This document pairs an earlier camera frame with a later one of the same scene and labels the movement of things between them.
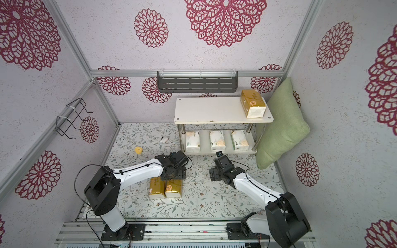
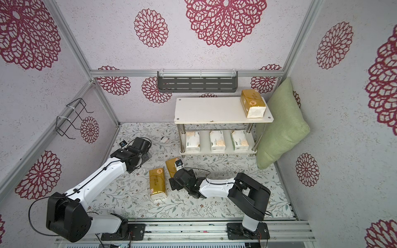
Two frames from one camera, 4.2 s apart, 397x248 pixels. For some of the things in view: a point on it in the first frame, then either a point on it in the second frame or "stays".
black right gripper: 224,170 to 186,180
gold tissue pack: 253,103 stays
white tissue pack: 217,141 stays
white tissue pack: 239,141 stays
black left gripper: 182,174 to 146,156
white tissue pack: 193,141 stays
